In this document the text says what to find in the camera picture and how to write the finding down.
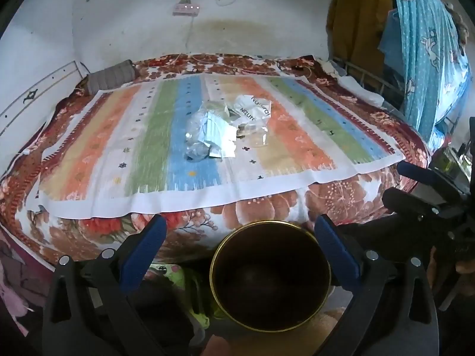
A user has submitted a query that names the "metal rack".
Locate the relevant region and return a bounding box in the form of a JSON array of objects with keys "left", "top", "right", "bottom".
[{"left": 332, "top": 56, "right": 409, "bottom": 109}]

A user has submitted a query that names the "plain blue cloth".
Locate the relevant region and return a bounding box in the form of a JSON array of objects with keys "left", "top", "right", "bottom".
[{"left": 378, "top": 9, "right": 406, "bottom": 79}]

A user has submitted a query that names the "brass round bowl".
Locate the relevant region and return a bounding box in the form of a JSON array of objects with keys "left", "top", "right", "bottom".
[{"left": 210, "top": 220, "right": 332, "bottom": 332}]

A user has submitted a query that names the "white power cable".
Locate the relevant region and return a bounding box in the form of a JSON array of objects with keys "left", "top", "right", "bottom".
[{"left": 185, "top": 15, "right": 194, "bottom": 55}]

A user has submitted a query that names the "red floral blanket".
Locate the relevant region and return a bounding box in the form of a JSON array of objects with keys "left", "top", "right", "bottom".
[{"left": 0, "top": 53, "right": 431, "bottom": 271}]

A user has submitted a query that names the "clear plastic bag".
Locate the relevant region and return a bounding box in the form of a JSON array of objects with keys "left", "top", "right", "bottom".
[{"left": 184, "top": 101, "right": 240, "bottom": 161}]

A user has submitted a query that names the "yellow hanging garment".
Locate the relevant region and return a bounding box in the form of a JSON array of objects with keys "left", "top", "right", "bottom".
[{"left": 327, "top": 0, "right": 396, "bottom": 90}]

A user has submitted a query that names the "blue printed curtain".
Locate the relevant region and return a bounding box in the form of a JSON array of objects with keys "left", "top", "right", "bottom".
[{"left": 379, "top": 0, "right": 472, "bottom": 150}]

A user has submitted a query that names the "white folded cloth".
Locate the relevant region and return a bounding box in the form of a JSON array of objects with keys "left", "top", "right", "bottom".
[{"left": 338, "top": 76, "right": 385, "bottom": 105}]

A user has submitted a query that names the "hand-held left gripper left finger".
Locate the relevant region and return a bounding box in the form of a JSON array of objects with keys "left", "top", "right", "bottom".
[{"left": 42, "top": 214, "right": 208, "bottom": 356}]

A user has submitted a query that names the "green printed cloth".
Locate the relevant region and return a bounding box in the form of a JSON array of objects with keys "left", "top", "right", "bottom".
[{"left": 148, "top": 263, "right": 210, "bottom": 329}]

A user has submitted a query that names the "colourful striped cloth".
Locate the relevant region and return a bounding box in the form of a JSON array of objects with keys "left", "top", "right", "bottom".
[{"left": 37, "top": 72, "right": 403, "bottom": 219}]

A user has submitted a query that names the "translucent plastic bag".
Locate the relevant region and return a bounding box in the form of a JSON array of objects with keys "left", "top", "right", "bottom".
[{"left": 237, "top": 120, "right": 270, "bottom": 148}]

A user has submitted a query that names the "pink cloth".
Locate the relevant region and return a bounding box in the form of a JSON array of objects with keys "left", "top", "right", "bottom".
[{"left": 0, "top": 226, "right": 53, "bottom": 328}]

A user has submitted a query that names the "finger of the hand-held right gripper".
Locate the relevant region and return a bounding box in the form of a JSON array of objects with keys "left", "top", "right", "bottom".
[
  {"left": 382, "top": 188, "right": 446, "bottom": 224},
  {"left": 398, "top": 161, "right": 461, "bottom": 194}
]

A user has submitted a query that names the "grey striped pillow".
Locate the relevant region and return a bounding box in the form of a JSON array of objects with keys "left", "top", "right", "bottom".
[{"left": 86, "top": 59, "right": 138, "bottom": 93}]

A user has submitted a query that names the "white panel with black marks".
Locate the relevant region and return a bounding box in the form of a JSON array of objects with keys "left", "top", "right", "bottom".
[{"left": 0, "top": 60, "right": 90, "bottom": 138}]

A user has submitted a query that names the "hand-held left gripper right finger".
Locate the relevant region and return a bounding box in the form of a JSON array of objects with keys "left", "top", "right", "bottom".
[{"left": 313, "top": 214, "right": 440, "bottom": 356}]

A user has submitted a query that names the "white printed crumpled packet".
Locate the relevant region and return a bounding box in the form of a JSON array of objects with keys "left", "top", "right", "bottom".
[{"left": 235, "top": 94, "right": 272, "bottom": 124}]

